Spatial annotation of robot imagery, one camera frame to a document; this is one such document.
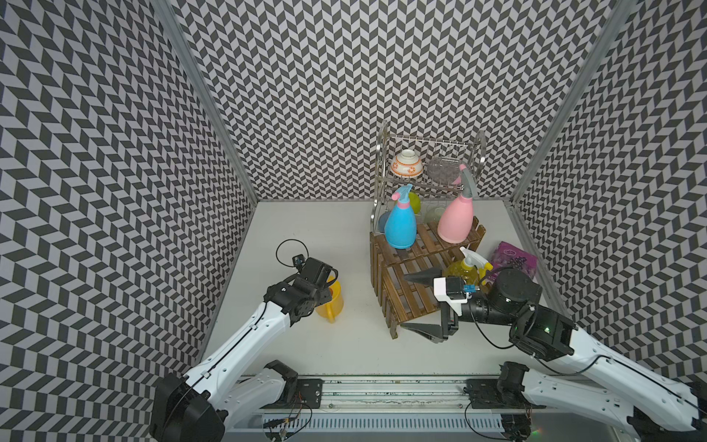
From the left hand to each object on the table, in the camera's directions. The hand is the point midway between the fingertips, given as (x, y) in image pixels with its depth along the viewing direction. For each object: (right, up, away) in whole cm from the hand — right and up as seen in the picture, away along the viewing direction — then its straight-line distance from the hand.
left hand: (316, 294), depth 81 cm
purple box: (+65, +9, +15) cm, 68 cm away
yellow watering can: (+5, -5, +2) cm, 7 cm away
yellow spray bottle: (+41, +10, -14) cm, 44 cm away
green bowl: (+34, +30, +27) cm, 52 cm away
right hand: (+23, +5, -26) cm, 35 cm away
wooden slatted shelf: (+24, 0, -5) cm, 25 cm away
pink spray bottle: (+37, +21, -13) cm, 45 cm away
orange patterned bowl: (+28, +40, +6) cm, 49 cm away
